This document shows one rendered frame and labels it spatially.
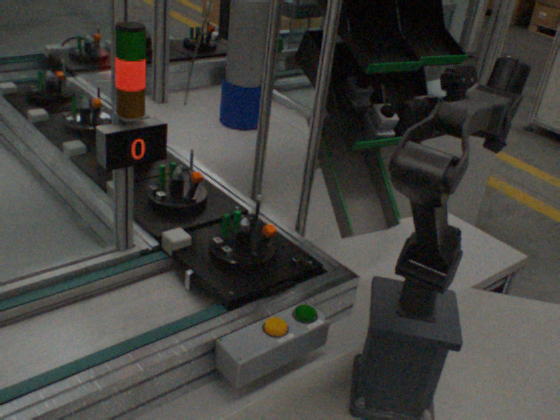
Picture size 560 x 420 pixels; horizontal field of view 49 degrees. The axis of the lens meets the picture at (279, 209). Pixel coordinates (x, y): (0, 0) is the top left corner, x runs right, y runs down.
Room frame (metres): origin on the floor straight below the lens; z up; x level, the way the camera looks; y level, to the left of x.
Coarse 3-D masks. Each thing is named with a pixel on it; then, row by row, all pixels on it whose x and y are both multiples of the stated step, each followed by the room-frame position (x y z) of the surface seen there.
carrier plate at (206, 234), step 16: (192, 240) 1.09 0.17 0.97; (208, 240) 1.10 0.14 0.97; (288, 240) 1.14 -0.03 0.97; (176, 256) 1.03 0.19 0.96; (192, 256) 1.03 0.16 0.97; (208, 256) 1.04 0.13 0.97; (288, 256) 1.08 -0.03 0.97; (304, 256) 1.09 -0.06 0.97; (208, 272) 0.99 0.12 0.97; (224, 272) 0.99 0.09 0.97; (240, 272) 1.00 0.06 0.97; (256, 272) 1.01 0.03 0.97; (272, 272) 1.02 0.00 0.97; (288, 272) 1.02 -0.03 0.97; (304, 272) 1.03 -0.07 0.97; (320, 272) 1.06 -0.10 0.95; (208, 288) 0.95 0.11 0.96; (224, 288) 0.94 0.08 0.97; (240, 288) 0.95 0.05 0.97; (256, 288) 0.96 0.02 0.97; (224, 304) 0.91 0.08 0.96; (240, 304) 0.92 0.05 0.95
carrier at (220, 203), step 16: (192, 160) 1.32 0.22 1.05; (160, 176) 1.28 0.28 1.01; (176, 176) 1.25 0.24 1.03; (144, 192) 1.27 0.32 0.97; (160, 192) 1.22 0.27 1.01; (176, 192) 1.24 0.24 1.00; (208, 192) 1.31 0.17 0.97; (144, 208) 1.20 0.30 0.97; (160, 208) 1.19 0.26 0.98; (176, 208) 1.19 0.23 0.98; (192, 208) 1.21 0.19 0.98; (208, 208) 1.23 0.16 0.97; (224, 208) 1.24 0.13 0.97; (240, 208) 1.25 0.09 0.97; (144, 224) 1.13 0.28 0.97; (160, 224) 1.14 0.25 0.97; (176, 224) 1.15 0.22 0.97; (192, 224) 1.16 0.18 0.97; (208, 224) 1.18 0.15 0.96; (160, 240) 1.09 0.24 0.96
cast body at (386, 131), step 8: (376, 104) 1.22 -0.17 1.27; (384, 104) 1.22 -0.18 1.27; (368, 112) 1.24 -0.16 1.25; (376, 112) 1.21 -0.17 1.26; (384, 112) 1.20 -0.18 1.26; (392, 112) 1.20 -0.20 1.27; (368, 120) 1.22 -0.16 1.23; (376, 120) 1.20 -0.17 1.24; (384, 120) 1.19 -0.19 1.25; (392, 120) 1.20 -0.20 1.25; (368, 128) 1.22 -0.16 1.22; (376, 128) 1.20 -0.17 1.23; (384, 128) 1.20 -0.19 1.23; (392, 128) 1.21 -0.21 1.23; (368, 136) 1.21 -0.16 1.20; (376, 136) 1.19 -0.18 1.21; (384, 136) 1.20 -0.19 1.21; (392, 136) 1.21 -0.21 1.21
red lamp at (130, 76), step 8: (120, 64) 1.01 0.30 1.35; (128, 64) 1.00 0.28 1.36; (136, 64) 1.01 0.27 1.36; (144, 64) 1.03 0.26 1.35; (120, 72) 1.01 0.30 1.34; (128, 72) 1.00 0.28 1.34; (136, 72) 1.01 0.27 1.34; (144, 72) 1.03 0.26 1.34; (120, 80) 1.01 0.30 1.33; (128, 80) 1.00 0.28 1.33; (136, 80) 1.01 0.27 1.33; (144, 80) 1.03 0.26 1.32; (120, 88) 1.01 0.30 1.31; (128, 88) 1.00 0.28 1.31; (136, 88) 1.01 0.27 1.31
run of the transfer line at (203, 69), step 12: (204, 36) 2.78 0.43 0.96; (204, 60) 2.42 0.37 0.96; (216, 60) 2.44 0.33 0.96; (180, 72) 2.32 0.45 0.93; (192, 72) 2.36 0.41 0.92; (204, 72) 2.40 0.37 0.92; (216, 72) 2.44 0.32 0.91; (180, 84) 2.32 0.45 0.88; (192, 84) 2.36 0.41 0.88; (204, 84) 2.40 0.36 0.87; (216, 84) 2.44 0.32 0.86
